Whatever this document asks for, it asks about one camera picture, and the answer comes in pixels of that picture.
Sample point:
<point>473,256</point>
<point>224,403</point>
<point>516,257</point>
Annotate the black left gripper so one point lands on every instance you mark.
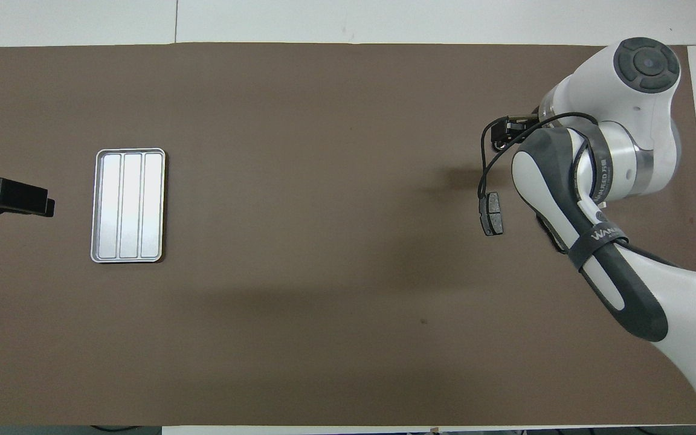
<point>9,193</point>

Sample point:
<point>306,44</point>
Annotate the curved dark brake pad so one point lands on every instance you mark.
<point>548,232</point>

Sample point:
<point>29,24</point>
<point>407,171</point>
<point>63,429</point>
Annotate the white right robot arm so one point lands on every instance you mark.
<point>644,151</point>

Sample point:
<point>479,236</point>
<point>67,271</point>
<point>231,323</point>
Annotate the silver metal tray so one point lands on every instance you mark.
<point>127,205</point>

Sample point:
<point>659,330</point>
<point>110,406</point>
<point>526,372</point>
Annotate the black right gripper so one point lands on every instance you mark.
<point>520,128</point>

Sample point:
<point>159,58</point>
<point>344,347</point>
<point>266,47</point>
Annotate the brown table mat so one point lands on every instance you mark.
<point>324,109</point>

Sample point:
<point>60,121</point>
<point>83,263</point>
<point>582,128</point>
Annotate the rectangular dark brake pad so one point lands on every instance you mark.
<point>491,214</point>

